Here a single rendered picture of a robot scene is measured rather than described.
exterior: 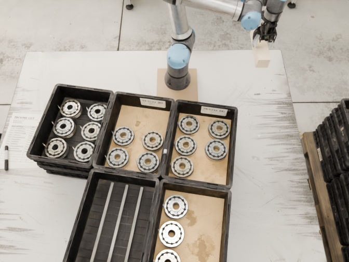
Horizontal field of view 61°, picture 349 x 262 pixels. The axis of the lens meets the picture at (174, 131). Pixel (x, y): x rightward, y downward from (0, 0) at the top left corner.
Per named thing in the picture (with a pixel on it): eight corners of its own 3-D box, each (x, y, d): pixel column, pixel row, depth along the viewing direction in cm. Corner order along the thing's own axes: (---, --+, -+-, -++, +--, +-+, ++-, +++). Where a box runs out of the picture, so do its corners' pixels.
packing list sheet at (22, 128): (9, 113, 165) (9, 112, 164) (51, 112, 165) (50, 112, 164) (-7, 168, 150) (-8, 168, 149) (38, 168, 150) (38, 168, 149)
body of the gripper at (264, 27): (258, 43, 143) (265, 24, 133) (256, 30, 147) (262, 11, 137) (274, 43, 143) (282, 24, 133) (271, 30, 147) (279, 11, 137)
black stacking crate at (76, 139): (64, 96, 156) (56, 83, 146) (118, 104, 154) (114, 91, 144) (36, 166, 138) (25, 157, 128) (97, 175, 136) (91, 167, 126)
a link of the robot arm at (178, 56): (164, 75, 160) (163, 58, 148) (170, 56, 166) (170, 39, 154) (186, 79, 159) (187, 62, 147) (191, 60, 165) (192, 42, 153)
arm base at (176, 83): (163, 70, 174) (163, 59, 165) (188, 68, 175) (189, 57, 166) (165, 91, 167) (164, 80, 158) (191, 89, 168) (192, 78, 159)
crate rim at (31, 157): (57, 85, 148) (55, 82, 146) (115, 93, 145) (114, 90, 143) (27, 159, 130) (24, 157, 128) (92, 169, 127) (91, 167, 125)
